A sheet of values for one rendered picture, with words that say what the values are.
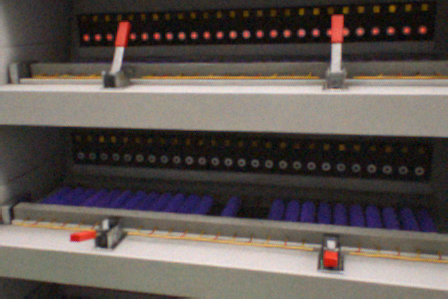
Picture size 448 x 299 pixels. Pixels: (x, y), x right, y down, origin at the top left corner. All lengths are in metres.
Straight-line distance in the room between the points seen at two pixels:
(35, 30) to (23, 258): 0.34
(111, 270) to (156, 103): 0.21
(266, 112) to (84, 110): 0.23
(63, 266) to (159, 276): 0.12
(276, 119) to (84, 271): 0.29
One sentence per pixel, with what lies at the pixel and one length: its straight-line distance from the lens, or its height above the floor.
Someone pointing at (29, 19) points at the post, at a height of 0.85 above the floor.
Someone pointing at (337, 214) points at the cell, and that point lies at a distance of 0.61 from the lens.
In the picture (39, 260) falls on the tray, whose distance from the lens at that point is 0.63.
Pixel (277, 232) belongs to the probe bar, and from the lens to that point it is 0.56.
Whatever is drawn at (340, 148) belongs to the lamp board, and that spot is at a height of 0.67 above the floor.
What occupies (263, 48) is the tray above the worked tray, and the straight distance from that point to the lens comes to 0.70.
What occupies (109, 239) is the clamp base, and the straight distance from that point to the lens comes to 0.58.
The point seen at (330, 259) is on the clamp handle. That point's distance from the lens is 0.46.
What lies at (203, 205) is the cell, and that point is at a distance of 0.63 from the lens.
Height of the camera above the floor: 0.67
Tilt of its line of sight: 2 degrees up
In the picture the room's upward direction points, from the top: 2 degrees clockwise
